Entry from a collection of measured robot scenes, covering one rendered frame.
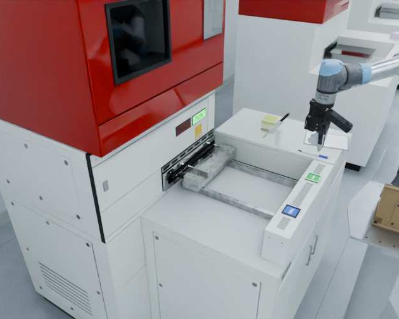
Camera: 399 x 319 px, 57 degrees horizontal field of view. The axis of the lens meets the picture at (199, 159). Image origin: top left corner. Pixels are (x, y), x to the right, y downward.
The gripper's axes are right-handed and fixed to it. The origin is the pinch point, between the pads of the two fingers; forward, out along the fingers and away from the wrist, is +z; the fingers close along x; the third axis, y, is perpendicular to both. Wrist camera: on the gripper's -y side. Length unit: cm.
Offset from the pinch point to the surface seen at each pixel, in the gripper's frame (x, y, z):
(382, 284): -5, -37, 62
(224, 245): 42, 20, 29
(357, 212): -5.6, -19.0, 28.7
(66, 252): 66, 87, 49
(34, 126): 66, 87, -15
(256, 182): -3.0, 27.1, 28.6
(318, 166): -11.2, 2.0, 15.0
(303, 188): 9.0, 1.8, 15.0
